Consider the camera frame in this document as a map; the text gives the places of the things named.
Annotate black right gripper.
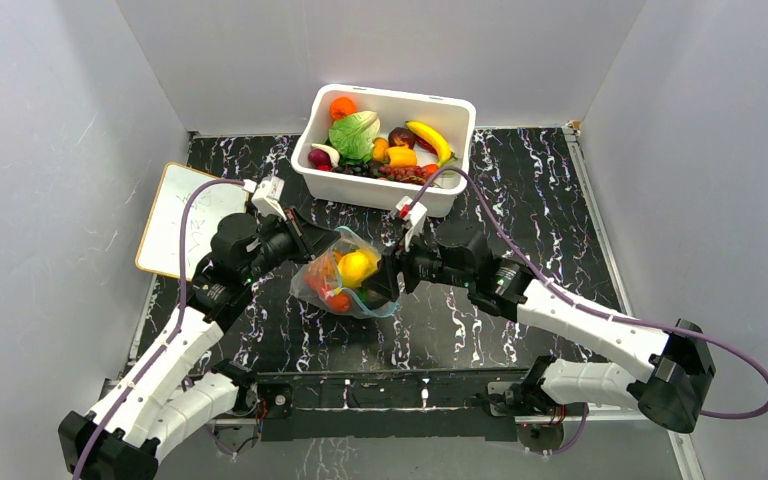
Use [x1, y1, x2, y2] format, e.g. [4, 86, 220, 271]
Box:
[362, 228, 472, 302]

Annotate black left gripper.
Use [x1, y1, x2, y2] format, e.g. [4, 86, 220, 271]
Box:
[241, 206, 341, 284]

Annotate toy yellow pear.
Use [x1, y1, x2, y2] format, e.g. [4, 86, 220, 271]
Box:
[337, 249, 379, 288]

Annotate clear zip top bag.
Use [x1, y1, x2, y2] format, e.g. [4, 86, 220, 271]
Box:
[290, 226, 398, 319]

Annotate toy red tomato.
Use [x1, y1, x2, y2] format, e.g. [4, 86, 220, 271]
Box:
[303, 253, 352, 314]

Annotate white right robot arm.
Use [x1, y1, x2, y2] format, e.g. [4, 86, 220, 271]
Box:
[362, 226, 716, 433]

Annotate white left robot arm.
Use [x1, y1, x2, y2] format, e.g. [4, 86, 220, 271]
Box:
[58, 209, 340, 479]

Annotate white plastic food bin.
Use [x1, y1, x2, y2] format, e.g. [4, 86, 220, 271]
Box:
[291, 84, 476, 217]

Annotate toy purple onion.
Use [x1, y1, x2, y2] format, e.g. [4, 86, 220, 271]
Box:
[307, 144, 341, 171]

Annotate toy green cabbage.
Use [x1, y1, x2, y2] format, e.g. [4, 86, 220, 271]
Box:
[328, 111, 381, 161]

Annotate toy red grapes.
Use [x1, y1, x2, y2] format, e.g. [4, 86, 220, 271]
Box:
[376, 165, 432, 185]

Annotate toy yellow pepper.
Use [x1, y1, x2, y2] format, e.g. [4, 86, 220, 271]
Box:
[385, 146, 418, 168]

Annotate toy yellow banana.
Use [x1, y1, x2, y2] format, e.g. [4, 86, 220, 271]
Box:
[405, 121, 457, 166]

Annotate toy red chili pepper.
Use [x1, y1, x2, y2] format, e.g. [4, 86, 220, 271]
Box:
[415, 137, 437, 155]

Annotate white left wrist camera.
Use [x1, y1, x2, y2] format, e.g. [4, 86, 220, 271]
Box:
[250, 176, 286, 221]

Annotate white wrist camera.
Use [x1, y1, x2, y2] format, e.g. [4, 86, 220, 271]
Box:
[250, 176, 286, 221]
[393, 196, 427, 252]

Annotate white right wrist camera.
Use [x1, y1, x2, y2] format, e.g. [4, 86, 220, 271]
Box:
[393, 196, 427, 252]

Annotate white board wooden frame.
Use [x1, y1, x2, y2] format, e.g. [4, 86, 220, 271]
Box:
[135, 163, 248, 279]

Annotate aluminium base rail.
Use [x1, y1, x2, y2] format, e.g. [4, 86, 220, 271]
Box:
[89, 374, 690, 439]

